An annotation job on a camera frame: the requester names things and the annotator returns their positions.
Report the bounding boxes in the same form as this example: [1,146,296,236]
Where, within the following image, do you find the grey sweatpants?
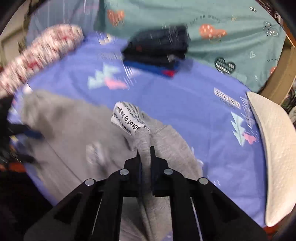
[21,90,203,240]

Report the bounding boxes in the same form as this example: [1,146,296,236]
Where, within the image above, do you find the purple patterned bed sheet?
[9,32,265,223]

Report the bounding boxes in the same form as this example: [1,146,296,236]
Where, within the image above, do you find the white quilted pillow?
[247,91,295,227]

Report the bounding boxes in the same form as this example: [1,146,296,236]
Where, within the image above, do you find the red floral pillow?
[1,24,84,97]

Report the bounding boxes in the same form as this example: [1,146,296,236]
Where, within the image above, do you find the blue plaid pillow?
[26,0,99,45]

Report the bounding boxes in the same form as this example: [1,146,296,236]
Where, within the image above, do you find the beige wooden headboard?
[259,22,296,105]

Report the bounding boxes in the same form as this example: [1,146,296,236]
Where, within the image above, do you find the stack of dark folded clothes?
[121,25,190,78]

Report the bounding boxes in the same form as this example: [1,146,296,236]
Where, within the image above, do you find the teal heart pattern blanket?
[94,0,286,92]

